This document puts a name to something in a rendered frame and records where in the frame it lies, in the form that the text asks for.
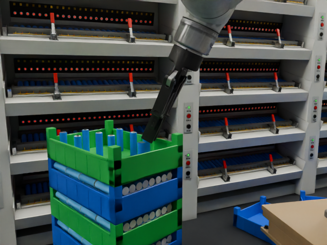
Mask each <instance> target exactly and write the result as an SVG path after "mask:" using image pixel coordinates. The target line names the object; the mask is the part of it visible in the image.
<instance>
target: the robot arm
mask: <svg viewBox="0 0 327 245"><path fill-rule="evenodd" d="M241 1H243V0H181V2H182V3H183V5H184V6H185V11H184V14H183V17H182V19H181V20H180V24H179V26H178V28H177V31H176V33H175V35H174V38H173V40H174V41H176V42H177V45H176V44H174V45H173V48H172V50H171V52H170V54H169V57H168V59H169V60H170V61H172V62H174V63H175V65H174V66H173V68H172V70H169V72H168V74H167V75H165V77H164V80H163V84H162V87H161V89H160V91H159V94H158V96H157V99H156V101H155V104H154V106H153V109H152V110H151V111H150V112H149V113H151V117H150V119H149V121H148V123H147V126H146V128H145V130H144V132H143V134H142V137H141V138H142V139H144V140H146V141H147V142H149V143H152V142H153V141H155V140H156V138H157V136H158V134H159V132H160V130H161V128H162V126H163V123H164V121H165V119H166V117H168V118H169V117H170V115H169V114H168V113H169V112H170V111H171V108H172V106H173V104H174V102H175V100H176V98H177V96H178V94H179V92H180V90H181V88H182V86H183V85H184V83H185V82H186V79H187V76H186V74H187V72H188V70H191V71H198V69H199V67H200V65H201V63H202V61H203V59H204V58H203V57H202V55H206V56H207V55H209V52H210V50H211V48H212V46H213V45H214V43H215V41H216V39H217V37H218V35H219V33H220V31H221V29H222V28H223V27H224V25H225V24H226V23H227V22H228V20H229V19H230V17H231V15H232V14H233V12H234V10H235V8H236V6H237V5H238V4H239V3H240V2H241Z"/></svg>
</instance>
